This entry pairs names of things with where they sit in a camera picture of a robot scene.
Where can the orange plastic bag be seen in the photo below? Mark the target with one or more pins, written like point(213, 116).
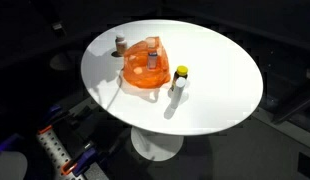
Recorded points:
point(146, 75)

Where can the white cylindrical tube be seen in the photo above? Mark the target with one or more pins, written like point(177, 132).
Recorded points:
point(178, 94)

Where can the yellow-capped dark bottle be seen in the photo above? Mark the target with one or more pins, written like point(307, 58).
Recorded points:
point(179, 76)

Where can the white-capped supplement bottle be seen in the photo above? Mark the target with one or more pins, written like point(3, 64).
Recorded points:
point(121, 46)

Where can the dark round floor base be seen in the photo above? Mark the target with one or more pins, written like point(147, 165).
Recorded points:
point(63, 61)

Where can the blue clamp with orange tips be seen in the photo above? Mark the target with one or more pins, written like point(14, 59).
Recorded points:
point(82, 160)
point(50, 118)

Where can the perforated metal board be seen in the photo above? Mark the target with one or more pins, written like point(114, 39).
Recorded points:
point(56, 150)

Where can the white rounded object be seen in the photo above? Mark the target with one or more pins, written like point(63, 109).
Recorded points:
point(9, 166)

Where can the white table pedestal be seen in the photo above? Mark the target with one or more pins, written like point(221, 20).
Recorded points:
point(156, 146)

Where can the dark metal rail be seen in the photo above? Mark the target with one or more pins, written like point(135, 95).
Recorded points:
point(293, 105)

